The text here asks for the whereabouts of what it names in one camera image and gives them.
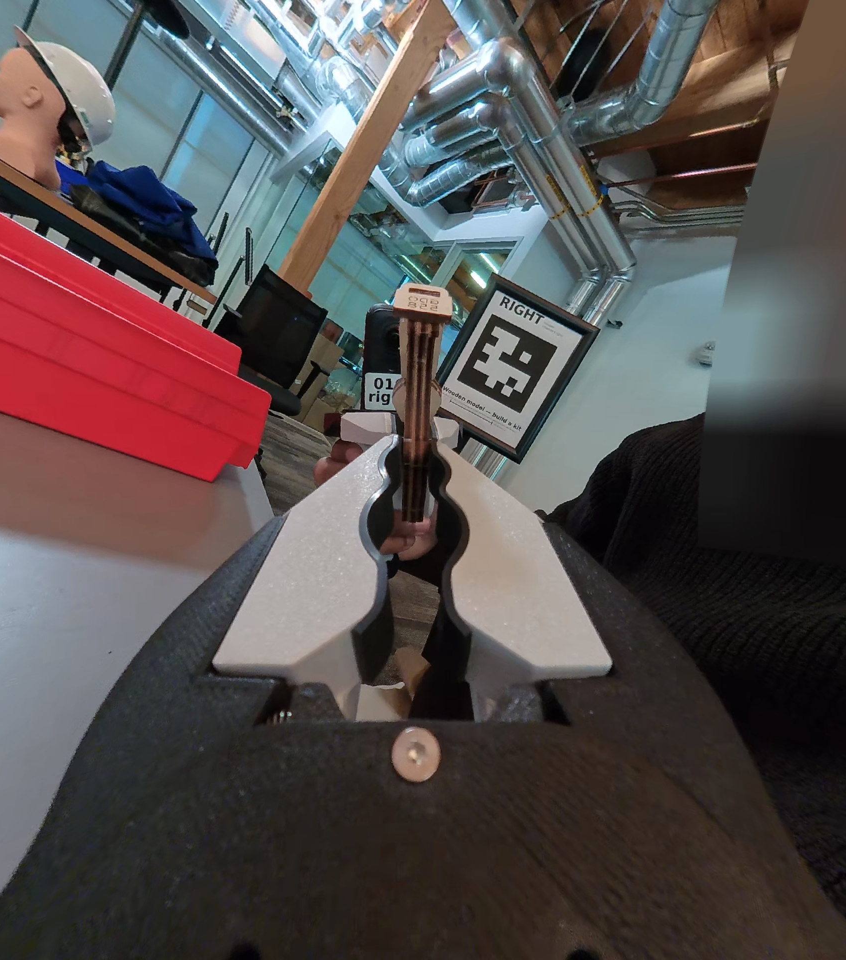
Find silver pipe bundle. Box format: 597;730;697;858
385;37;638;318

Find large silver duct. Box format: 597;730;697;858
565;0;721;148

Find red plastic bin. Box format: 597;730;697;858
0;192;273;482

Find person's right hand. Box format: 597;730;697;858
314;442;439;562

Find black office chair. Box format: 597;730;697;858
214;262;331;418

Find spiral ventilation duct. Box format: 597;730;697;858
239;0;395;151

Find mannequin head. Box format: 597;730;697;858
0;46;68;193

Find grey desk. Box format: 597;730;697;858
0;393;275;960

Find cardboard boxes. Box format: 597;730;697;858
294;330;365;430

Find wooden post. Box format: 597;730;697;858
276;0;463;295

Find white hard hat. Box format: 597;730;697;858
14;26;117;151

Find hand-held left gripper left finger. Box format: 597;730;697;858
211;435;404;723

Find wooden model assembly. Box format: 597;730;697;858
393;285;453;523

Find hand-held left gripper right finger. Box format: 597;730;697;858
430;442;613;723

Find black round-base stand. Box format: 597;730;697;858
102;0;192;93

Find black knit sweater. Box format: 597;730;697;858
543;412;846;960

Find blue jacket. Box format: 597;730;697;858
55;159;219;265

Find wooden side table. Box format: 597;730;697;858
0;123;218;303

